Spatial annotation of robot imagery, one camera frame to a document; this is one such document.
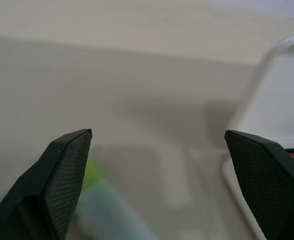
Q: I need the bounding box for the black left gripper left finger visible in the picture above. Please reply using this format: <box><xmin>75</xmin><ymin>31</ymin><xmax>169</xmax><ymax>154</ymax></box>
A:
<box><xmin>0</xmin><ymin>128</ymin><xmax>93</xmax><ymax>240</ymax></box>

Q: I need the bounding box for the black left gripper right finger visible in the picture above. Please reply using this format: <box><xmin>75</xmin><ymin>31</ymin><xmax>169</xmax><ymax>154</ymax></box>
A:
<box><xmin>224</xmin><ymin>129</ymin><xmax>294</xmax><ymax>240</ymax></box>

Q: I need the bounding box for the green marker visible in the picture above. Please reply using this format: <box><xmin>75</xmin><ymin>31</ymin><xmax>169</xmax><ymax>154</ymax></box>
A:
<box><xmin>75</xmin><ymin>159</ymin><xmax>160</xmax><ymax>240</ymax></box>

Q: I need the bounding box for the white pencil case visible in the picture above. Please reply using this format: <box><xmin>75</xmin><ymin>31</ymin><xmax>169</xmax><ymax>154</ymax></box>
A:
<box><xmin>220</xmin><ymin>33</ymin><xmax>294</xmax><ymax>240</ymax></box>

